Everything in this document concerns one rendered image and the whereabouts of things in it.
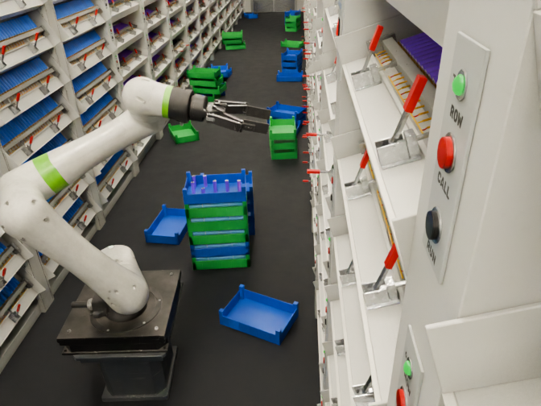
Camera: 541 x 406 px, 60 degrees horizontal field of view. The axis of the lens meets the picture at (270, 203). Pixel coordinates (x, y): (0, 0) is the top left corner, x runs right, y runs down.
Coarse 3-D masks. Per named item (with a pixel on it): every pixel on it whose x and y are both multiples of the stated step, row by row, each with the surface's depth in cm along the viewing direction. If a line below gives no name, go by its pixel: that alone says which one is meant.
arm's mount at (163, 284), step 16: (144, 272) 188; (160, 272) 187; (176, 272) 187; (160, 288) 178; (176, 288) 179; (160, 304) 170; (176, 304) 180; (80, 320) 165; (96, 320) 164; (144, 320) 163; (160, 320) 163; (64, 336) 158; (80, 336) 158; (96, 336) 158; (112, 336) 157; (128, 336) 157; (144, 336) 157; (160, 336) 157; (64, 352) 161; (80, 352) 161; (96, 352) 160; (112, 352) 161; (128, 352) 161; (144, 352) 161
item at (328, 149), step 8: (320, 112) 162; (328, 112) 162; (320, 120) 164; (328, 128) 159; (328, 144) 148; (328, 152) 143; (328, 160) 138; (328, 168) 134; (328, 184) 126; (328, 192) 122; (328, 200) 111; (328, 208) 112
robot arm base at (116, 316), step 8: (96, 296) 166; (72, 304) 166; (80, 304) 166; (88, 304) 165; (96, 304) 164; (104, 304) 164; (96, 312) 165; (104, 312) 165; (112, 312) 163; (112, 320) 163; (120, 320) 163; (128, 320) 163
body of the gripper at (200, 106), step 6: (198, 96) 130; (204, 96) 131; (192, 102) 129; (198, 102) 129; (204, 102) 129; (210, 102) 135; (192, 108) 129; (198, 108) 129; (204, 108) 130; (210, 108) 131; (222, 108) 133; (192, 114) 130; (198, 114) 130; (204, 114) 130; (198, 120) 132
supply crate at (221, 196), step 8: (200, 176) 239; (208, 176) 239; (216, 176) 240; (224, 176) 240; (232, 176) 240; (240, 176) 240; (200, 184) 241; (208, 184) 240; (224, 184) 240; (232, 184) 240; (184, 192) 221; (200, 192) 234; (208, 192) 234; (224, 192) 233; (232, 192) 222; (240, 192) 222; (184, 200) 223; (192, 200) 223; (200, 200) 224; (208, 200) 224; (216, 200) 224; (224, 200) 224; (232, 200) 225; (240, 200) 225
